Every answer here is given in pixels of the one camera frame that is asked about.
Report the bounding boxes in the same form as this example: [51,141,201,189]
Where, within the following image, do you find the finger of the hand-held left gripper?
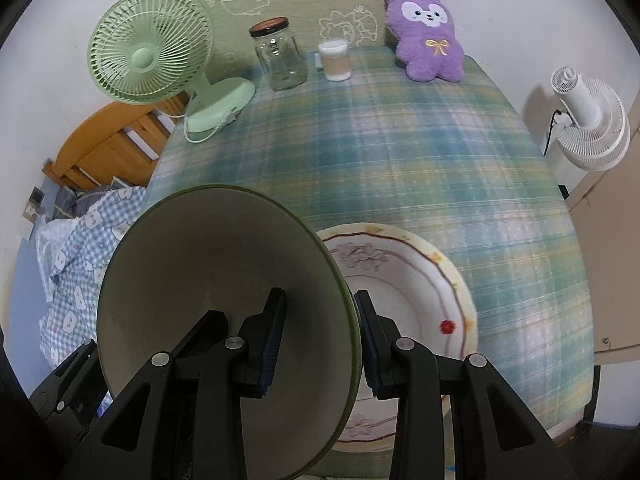
[29,339,113,436]

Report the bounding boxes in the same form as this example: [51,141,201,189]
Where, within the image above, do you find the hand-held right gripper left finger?
[60,287,288,480]

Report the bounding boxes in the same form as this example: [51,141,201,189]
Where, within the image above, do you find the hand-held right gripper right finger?
[352,289,563,480]

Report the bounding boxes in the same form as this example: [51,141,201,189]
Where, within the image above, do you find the red-patterned white plate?
[322,235,466,443]

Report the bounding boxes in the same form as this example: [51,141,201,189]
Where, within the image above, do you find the green-rimmed ceramic bowl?
[96,185,362,480]

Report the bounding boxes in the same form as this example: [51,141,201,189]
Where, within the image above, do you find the large yellow-flower plate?
[315,223,479,456]

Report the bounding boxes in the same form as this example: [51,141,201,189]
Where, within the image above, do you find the blue checked printed blanket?
[35,185,148,376]

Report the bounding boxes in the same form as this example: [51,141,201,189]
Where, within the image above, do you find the grey plaid cloth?
[52,182,131,221]

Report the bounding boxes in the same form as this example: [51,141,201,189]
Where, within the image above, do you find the plaid tablecloth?
[147,52,596,478]

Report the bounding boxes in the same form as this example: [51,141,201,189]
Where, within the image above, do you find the wooden headboard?
[42,95,191,191]

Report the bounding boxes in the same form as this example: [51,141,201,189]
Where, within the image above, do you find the beige wooden door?
[564,110,640,368]

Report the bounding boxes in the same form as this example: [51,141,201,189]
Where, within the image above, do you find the glass jar with dark lid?
[249,17,308,92]

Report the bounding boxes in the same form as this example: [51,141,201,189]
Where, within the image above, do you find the cotton swab container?
[318,38,352,82]

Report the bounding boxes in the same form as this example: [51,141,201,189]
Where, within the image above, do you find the purple plush toy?
[384,0,466,83]

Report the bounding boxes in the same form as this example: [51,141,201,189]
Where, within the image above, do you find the white fan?
[550,65,632,173]

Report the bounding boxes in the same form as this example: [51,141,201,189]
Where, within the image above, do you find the green desk fan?
[87,0,257,133]

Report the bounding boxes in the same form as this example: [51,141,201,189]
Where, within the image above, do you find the white fan cable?
[182,105,238,144]

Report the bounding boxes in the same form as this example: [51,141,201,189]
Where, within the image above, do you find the black fan cable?
[544,107,571,157]

